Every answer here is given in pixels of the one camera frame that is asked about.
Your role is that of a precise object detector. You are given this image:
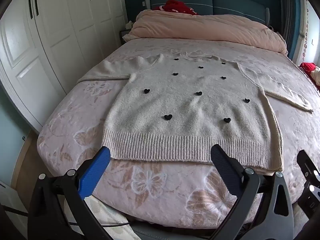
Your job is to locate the bed with pink floral sheet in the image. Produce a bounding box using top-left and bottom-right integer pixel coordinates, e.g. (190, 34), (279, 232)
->
(36, 36), (320, 240)

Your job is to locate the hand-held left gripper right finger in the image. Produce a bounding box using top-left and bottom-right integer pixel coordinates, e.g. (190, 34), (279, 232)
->
(210, 144), (294, 240)

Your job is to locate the blue curtain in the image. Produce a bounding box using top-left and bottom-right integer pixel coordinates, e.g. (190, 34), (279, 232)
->
(277, 0), (310, 64)

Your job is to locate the white wardrobe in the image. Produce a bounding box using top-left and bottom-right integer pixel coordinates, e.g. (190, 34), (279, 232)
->
(0, 0), (129, 133)

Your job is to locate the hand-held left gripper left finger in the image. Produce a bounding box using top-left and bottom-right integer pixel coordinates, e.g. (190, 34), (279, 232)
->
(29, 145), (118, 240)

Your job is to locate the red cloth with white print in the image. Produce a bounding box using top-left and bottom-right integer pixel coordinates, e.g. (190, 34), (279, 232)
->
(153, 0), (199, 15)

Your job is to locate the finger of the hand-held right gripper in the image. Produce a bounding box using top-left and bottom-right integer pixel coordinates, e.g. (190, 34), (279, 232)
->
(297, 149), (320, 188)

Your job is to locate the pink duvet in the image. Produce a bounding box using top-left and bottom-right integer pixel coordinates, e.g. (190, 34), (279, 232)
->
(122, 9), (288, 55)

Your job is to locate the dark nightstand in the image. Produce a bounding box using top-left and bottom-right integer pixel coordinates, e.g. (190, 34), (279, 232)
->
(118, 29), (132, 47)

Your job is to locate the red plush cloth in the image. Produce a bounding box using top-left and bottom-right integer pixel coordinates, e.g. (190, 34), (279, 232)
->
(299, 62), (319, 80)

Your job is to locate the blue padded headboard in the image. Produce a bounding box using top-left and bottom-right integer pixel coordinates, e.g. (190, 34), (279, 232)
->
(144, 0), (271, 28)

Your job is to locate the black cable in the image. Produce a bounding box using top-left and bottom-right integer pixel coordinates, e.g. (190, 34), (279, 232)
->
(0, 205), (133, 227)

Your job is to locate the cream sweater with black hearts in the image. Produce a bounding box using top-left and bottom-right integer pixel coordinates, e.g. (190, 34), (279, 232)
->
(77, 51), (314, 176)

